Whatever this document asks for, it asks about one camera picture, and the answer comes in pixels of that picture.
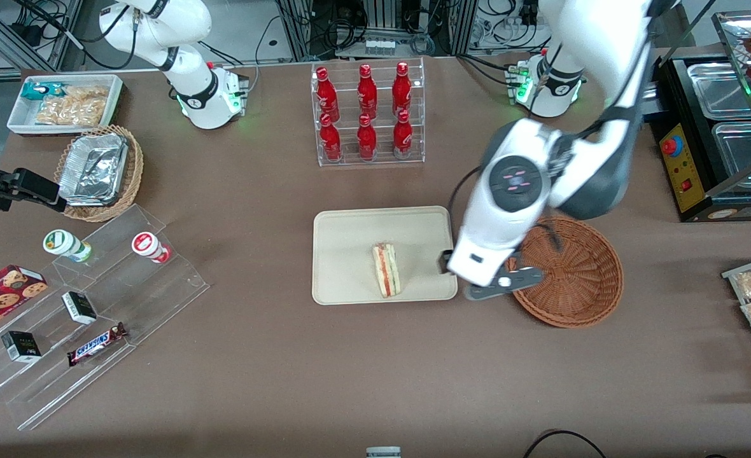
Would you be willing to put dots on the small grey device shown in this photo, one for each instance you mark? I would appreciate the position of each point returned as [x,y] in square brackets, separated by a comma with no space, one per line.
[383,452]

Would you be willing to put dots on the triangle sandwich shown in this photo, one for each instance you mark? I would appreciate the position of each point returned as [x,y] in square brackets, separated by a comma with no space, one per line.
[386,270]

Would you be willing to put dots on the black food warmer cabinet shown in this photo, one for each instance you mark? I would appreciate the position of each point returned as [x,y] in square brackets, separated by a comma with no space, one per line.
[668,95]

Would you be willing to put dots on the red plaid cookie box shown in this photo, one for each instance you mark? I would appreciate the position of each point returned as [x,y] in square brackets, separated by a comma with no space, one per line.
[0,296]

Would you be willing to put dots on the red cola bottle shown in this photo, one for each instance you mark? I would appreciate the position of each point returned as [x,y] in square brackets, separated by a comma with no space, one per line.
[403,135]
[367,90]
[326,92]
[366,137]
[402,88]
[330,138]

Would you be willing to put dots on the white power strip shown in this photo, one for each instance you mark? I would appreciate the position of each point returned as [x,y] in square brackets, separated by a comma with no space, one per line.
[380,46]

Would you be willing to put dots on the clear acrylic stepped shelf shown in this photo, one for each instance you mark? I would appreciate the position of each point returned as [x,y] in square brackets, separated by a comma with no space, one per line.
[127,299]

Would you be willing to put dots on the cream rectangular tray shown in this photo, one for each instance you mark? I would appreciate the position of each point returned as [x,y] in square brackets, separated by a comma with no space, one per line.
[350,254]

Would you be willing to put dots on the stainless steel pan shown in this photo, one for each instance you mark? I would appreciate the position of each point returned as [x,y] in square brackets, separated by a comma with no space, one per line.
[722,89]
[744,152]

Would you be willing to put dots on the light wicker basket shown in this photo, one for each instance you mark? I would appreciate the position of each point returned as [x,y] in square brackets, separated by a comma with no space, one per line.
[130,172]

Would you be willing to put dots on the clear acrylic bottle rack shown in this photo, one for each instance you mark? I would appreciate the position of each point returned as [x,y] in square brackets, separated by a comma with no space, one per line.
[385,159]

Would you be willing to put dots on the aluminium foil tray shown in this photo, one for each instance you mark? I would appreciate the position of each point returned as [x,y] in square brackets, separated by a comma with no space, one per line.
[92,201]
[92,165]

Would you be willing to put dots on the red emergency stop button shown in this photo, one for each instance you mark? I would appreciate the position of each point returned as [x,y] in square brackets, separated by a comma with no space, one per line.
[670,146]

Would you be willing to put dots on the clear bag of chips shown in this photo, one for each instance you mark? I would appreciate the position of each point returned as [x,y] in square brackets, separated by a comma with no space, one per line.
[67,113]
[89,93]

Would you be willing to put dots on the green flower yogurt cup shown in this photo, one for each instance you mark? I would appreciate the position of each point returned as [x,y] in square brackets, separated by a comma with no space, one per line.
[63,243]

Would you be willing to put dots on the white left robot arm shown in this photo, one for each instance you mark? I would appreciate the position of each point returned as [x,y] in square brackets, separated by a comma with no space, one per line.
[592,38]

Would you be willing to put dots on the brown wicker basket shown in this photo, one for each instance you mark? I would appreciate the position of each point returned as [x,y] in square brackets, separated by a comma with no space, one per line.
[579,273]

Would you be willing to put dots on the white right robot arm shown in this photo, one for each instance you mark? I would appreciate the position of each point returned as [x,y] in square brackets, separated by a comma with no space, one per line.
[191,89]

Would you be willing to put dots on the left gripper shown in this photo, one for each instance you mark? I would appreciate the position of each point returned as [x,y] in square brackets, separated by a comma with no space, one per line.
[445,261]

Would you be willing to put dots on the black box gold lettering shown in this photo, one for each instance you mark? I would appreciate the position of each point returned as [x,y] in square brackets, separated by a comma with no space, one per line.
[21,346]

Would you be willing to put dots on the white rectangular snack bin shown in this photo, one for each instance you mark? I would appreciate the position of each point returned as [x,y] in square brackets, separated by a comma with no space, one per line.
[19,121]

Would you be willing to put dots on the Snickers chocolate bar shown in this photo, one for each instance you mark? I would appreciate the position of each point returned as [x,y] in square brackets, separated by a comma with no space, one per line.
[97,344]

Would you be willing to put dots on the black box white label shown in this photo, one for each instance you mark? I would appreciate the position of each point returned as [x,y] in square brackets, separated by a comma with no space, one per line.
[79,307]

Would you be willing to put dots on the teal snack packet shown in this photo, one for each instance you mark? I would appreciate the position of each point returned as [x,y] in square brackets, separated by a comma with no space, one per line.
[39,90]

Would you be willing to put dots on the red strawberry yogurt cup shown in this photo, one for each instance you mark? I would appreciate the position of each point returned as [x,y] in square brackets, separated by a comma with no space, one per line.
[148,246]

